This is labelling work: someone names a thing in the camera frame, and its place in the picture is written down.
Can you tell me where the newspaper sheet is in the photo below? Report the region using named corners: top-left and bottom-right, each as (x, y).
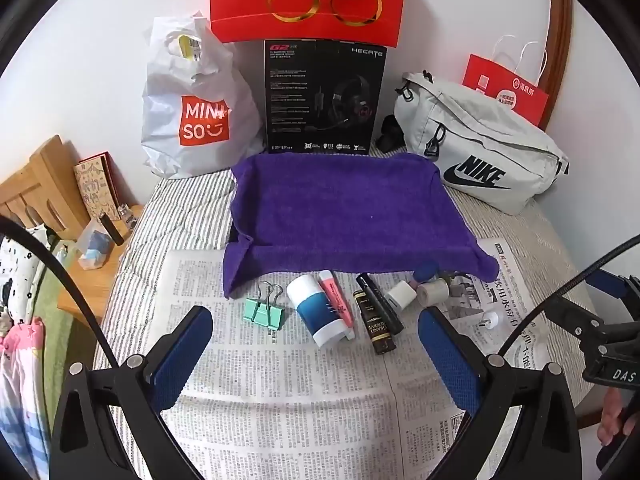
top-left (144, 235), bottom-right (551, 480)

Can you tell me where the red cherries gift bag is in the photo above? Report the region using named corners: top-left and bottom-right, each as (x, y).
top-left (209, 0), bottom-right (405, 48)

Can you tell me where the white Miniso plastic bag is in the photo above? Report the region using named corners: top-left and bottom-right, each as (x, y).
top-left (141, 13), bottom-right (264, 179)

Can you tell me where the black cable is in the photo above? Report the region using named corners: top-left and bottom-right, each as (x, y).
top-left (0, 214), bottom-right (122, 369)

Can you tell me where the pink tube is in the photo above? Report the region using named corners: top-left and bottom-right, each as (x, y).
top-left (319, 270), bottom-right (356, 340)

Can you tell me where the wooden headboard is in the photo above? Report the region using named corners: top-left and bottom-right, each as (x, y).
top-left (0, 134), bottom-right (90, 240)

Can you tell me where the white blue stick tube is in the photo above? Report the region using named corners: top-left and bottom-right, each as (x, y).
top-left (286, 274), bottom-right (349, 349)

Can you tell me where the polka dot pillow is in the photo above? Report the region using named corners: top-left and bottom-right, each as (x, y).
top-left (0, 237), bottom-right (44, 324)

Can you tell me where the white Nike bag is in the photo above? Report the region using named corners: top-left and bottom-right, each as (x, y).
top-left (394, 70), bottom-right (570, 214)

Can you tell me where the patterned notebook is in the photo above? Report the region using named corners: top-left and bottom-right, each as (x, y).
top-left (74, 152), bottom-right (120, 221)

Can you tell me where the black gold tube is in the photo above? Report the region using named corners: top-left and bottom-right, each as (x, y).
top-left (354, 290), bottom-right (396, 356)

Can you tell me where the white wall charger plug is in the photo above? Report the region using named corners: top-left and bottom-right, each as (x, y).
top-left (385, 281), bottom-right (418, 312)

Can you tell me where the green binder clip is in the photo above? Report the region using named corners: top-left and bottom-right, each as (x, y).
top-left (243, 281), bottom-right (284, 332)

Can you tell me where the white USB lamp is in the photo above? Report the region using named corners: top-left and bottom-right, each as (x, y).
top-left (477, 310), bottom-right (502, 330)

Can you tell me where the purple towel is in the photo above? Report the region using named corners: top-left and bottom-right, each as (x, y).
top-left (222, 153), bottom-right (499, 296)

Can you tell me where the black Horizon tube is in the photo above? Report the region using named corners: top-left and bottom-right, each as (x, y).
top-left (356, 273), bottom-right (404, 335)

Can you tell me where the blue lid vaseline jar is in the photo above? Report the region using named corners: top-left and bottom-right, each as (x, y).
top-left (412, 260), bottom-right (439, 284)

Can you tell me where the clear box with blue item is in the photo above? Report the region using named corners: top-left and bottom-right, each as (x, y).
top-left (76, 219), bottom-right (115, 270)

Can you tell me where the person's right hand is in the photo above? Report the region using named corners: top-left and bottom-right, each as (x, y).
top-left (597, 388), bottom-right (639, 446)

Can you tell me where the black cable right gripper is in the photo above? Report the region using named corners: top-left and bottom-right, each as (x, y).
top-left (497, 234), bottom-right (640, 359)

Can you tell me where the black headset box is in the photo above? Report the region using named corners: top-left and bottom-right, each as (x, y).
top-left (264, 39), bottom-right (387, 155)

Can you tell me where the wooden nightstand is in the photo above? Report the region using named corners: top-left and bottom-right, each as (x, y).
top-left (58, 205), bottom-right (143, 327)

